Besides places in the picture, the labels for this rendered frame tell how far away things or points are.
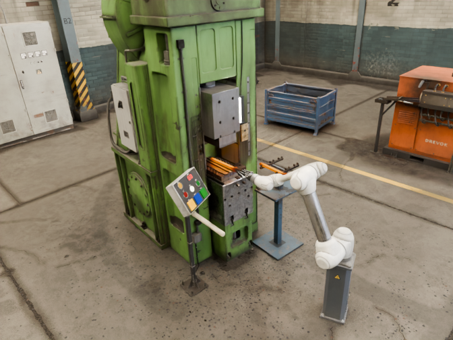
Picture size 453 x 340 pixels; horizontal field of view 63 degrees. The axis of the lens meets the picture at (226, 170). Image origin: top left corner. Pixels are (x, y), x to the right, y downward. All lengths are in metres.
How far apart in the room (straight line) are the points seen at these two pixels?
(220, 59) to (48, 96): 5.30
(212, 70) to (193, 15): 0.49
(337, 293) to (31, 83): 6.54
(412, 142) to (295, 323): 3.82
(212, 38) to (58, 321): 2.76
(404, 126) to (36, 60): 6.52
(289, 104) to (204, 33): 4.21
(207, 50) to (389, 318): 2.71
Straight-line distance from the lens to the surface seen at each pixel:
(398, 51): 10.53
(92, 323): 3.63
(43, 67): 7.98
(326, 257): 2.75
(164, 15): 2.93
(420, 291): 3.93
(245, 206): 3.67
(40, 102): 8.04
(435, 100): 5.90
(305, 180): 2.57
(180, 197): 2.88
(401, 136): 6.36
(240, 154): 3.66
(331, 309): 3.37
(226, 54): 3.30
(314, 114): 6.91
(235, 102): 3.25
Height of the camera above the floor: 2.56
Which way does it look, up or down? 27 degrees down
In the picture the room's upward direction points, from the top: 3 degrees counter-clockwise
